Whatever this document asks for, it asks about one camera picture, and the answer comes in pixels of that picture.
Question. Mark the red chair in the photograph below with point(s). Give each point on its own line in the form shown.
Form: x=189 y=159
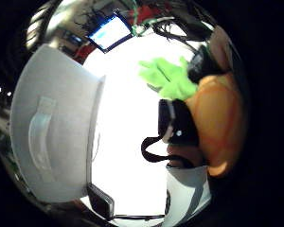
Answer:
x=84 y=52

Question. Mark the red object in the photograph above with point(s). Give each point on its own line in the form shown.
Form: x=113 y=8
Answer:
x=145 y=13

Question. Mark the orange carrot plush toy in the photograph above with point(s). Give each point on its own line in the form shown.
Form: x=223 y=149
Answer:
x=218 y=116

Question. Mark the black phone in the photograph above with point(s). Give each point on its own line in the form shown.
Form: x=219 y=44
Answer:
x=99 y=200

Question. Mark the grey felt basket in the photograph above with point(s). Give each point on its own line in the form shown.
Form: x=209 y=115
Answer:
x=60 y=126

